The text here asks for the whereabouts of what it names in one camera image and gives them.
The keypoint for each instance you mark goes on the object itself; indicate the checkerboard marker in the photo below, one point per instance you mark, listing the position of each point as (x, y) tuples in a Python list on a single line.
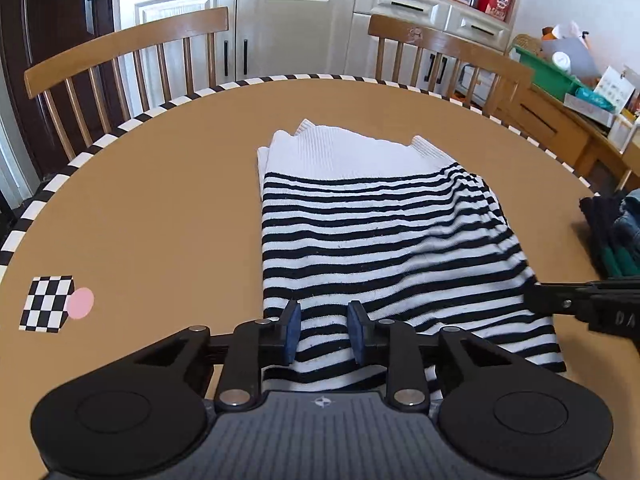
[(45, 302)]

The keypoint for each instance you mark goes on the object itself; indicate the white round container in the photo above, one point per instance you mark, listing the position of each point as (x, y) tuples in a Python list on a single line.
[(561, 61)]

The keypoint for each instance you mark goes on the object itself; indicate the wooden chair with sticker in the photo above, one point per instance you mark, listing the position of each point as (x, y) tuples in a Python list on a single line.
[(450, 42)]

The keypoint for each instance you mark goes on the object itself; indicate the pink round sticker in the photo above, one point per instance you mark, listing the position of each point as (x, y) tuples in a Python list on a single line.
[(81, 303)]

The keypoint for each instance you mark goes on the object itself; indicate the dark brown door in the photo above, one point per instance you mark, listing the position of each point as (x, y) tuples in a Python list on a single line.
[(50, 10)]

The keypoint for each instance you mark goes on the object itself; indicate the folded navy green sweater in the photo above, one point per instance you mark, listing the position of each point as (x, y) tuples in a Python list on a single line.
[(597, 215)]

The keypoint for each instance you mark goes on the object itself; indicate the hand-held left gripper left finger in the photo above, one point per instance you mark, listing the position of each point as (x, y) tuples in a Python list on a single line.
[(292, 332)]

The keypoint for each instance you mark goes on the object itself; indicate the wooden sideboard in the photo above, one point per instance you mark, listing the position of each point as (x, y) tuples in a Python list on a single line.
[(550, 130)]

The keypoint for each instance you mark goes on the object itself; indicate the black white striped sweater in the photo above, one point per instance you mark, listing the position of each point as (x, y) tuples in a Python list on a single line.
[(375, 220)]

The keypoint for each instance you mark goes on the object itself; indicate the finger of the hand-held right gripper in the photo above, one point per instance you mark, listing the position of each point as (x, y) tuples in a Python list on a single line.
[(555, 297)]

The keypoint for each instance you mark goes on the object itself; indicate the grey orange plush toy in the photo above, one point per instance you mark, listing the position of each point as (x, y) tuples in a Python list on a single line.
[(580, 55)]

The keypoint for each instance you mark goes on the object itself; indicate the white desk calendar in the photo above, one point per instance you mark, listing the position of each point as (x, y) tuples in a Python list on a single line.
[(614, 87)]

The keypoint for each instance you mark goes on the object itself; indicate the teal wipes pack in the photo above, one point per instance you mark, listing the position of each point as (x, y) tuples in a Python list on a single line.
[(595, 97)]

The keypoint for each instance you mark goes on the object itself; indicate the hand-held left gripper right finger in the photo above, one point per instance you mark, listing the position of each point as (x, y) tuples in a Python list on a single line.
[(356, 332)]

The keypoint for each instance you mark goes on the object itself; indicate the grey flat box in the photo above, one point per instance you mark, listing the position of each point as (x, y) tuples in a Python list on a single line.
[(590, 115)]

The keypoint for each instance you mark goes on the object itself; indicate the white cabinet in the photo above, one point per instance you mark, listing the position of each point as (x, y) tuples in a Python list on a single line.
[(295, 25)]

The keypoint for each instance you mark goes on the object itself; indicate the wicker basket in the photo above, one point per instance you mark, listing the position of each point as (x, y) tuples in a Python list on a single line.
[(525, 44)]

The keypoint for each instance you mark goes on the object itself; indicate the green plastic bin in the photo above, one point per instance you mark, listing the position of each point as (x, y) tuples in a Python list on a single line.
[(545, 77)]

